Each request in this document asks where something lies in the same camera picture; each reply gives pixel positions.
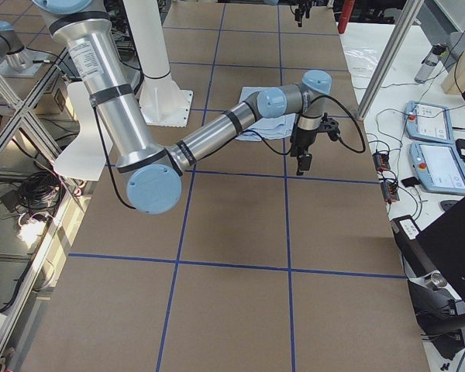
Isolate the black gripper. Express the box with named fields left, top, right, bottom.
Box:
left=292, top=0, right=312, bottom=27
left=289, top=112, right=340, bottom=176

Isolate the light blue button-up shirt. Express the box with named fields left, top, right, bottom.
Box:
left=236, top=86, right=296, bottom=141

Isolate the red cylinder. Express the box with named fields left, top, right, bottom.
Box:
left=337, top=0, right=355, bottom=34

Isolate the clear plastic bag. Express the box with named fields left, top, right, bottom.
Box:
left=343, top=46, right=380, bottom=78

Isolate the upper teach pendant tablet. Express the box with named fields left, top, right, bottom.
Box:
left=405, top=101, right=454, bottom=144

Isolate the teach pendant tablet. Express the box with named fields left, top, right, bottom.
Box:
left=405, top=101, right=454, bottom=144
left=409, top=142, right=465, bottom=195

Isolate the lower teach pendant tablet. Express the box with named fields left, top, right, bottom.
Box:
left=409, top=142, right=465, bottom=195

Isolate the clear water bottle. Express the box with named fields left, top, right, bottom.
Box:
left=414, top=43, right=447, bottom=84

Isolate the white curved sheet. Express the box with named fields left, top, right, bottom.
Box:
left=53, top=82, right=105, bottom=181

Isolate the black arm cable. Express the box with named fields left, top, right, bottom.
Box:
left=92, top=95, right=367, bottom=212

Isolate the aluminium frame post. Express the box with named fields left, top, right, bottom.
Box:
left=356, top=0, right=424, bottom=120

